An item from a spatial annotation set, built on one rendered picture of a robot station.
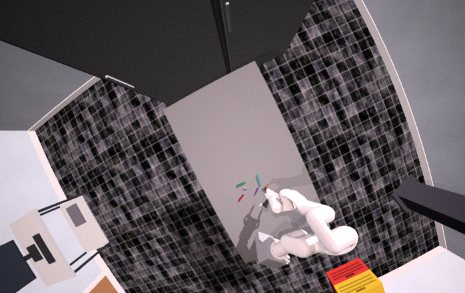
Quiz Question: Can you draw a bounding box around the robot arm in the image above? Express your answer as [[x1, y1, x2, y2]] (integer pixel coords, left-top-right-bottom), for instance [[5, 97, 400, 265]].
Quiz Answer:
[[259, 189, 358, 263]]

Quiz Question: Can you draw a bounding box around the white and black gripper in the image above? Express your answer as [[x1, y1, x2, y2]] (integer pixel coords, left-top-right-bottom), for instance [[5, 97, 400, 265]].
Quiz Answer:
[[262, 187, 280, 200]]

